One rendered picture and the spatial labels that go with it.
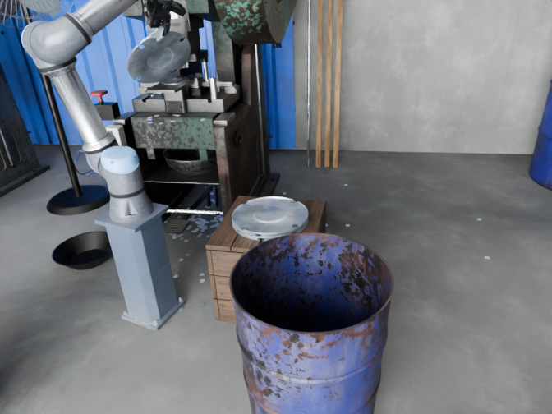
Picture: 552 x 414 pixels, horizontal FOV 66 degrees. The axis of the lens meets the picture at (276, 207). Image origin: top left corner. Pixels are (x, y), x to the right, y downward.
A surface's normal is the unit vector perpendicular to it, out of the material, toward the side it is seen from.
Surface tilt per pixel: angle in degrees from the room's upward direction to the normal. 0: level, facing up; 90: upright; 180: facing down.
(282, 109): 90
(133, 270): 90
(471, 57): 90
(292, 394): 92
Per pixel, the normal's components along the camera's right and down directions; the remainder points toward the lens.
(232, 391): -0.04, -0.89
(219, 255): -0.22, 0.46
